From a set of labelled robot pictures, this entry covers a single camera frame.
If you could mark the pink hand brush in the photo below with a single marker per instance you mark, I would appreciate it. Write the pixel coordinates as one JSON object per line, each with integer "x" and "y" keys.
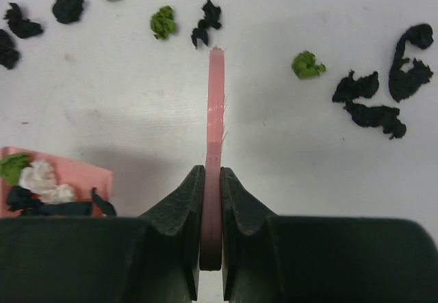
{"x": 210, "y": 257}

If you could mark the green paper scrap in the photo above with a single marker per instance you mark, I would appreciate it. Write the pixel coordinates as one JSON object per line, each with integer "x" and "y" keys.
{"x": 12, "y": 165}
{"x": 162, "y": 23}
{"x": 305, "y": 67}

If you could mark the white paper scrap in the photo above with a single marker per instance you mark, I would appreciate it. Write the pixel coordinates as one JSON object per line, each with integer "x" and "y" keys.
{"x": 38, "y": 178}
{"x": 59, "y": 195}

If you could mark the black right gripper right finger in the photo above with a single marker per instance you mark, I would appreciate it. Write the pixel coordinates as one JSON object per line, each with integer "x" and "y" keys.
{"x": 276, "y": 258}

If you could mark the pink plastic dustpan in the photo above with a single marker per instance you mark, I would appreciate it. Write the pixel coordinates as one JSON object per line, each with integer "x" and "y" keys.
{"x": 82, "y": 176}

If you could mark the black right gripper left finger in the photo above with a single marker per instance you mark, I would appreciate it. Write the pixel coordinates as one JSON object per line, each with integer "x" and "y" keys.
{"x": 150, "y": 258}

